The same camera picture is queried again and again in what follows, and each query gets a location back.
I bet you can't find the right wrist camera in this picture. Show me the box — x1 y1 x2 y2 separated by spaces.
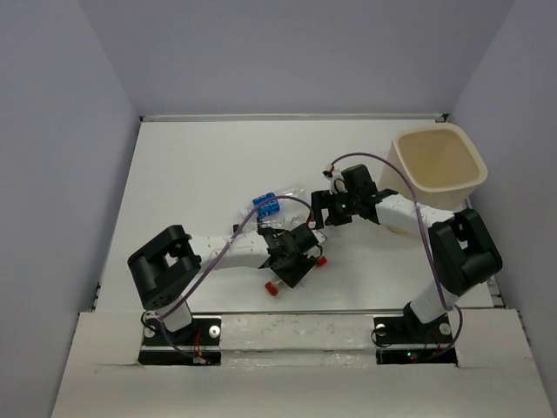
323 165 346 194

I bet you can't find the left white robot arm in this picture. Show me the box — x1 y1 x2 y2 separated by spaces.
127 224 325 344

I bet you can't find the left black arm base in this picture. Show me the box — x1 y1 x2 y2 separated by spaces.
138 311 222 367

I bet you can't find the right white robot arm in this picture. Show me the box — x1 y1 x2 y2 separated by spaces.
311 165 503 347

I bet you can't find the metal rear table rail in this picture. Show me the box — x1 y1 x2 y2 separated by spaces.
139 113 450 123

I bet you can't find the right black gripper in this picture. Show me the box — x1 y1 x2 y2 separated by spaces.
307 188 359 229

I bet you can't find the beige plastic bin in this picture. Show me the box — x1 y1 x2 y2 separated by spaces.
387 123 488 210

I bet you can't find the red cap clear bottle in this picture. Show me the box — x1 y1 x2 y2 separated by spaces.
265 278 288 297

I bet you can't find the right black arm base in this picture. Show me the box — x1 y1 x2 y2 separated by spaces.
370 315 458 366

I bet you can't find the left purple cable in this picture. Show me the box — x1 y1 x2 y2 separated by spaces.
157 195 318 366

